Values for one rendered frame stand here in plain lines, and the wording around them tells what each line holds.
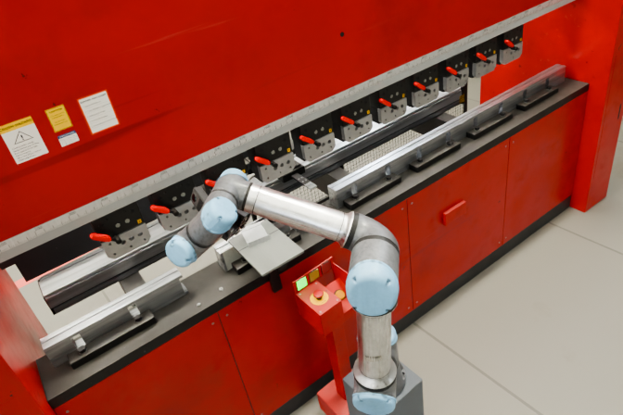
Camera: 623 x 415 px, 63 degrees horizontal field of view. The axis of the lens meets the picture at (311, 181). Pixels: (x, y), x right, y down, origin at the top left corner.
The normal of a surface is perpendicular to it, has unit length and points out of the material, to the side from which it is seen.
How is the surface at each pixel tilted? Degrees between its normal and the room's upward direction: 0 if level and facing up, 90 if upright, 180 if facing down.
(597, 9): 90
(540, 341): 0
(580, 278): 0
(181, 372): 90
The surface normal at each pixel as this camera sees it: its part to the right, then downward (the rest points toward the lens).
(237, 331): 0.58, 0.37
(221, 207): 0.63, -0.58
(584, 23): -0.80, 0.42
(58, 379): -0.15, -0.83
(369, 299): -0.17, 0.44
